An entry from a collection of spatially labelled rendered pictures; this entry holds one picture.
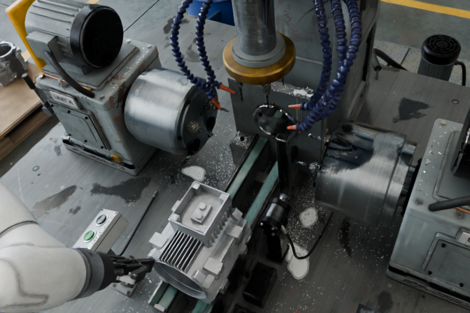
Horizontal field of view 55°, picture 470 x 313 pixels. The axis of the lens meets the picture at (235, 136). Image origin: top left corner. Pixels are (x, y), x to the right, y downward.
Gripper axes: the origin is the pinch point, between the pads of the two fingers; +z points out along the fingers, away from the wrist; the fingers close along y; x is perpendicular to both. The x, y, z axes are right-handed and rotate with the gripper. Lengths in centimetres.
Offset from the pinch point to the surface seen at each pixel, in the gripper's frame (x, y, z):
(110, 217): -5.5, 16.9, 6.6
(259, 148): -37, -2, 43
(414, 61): -114, -30, 144
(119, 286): 15.4, 18.2, 25.6
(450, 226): -32, -58, 15
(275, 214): -20.8, -20.0, 19.3
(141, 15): -123, 185, 199
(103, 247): 1.7, 14.8, 5.3
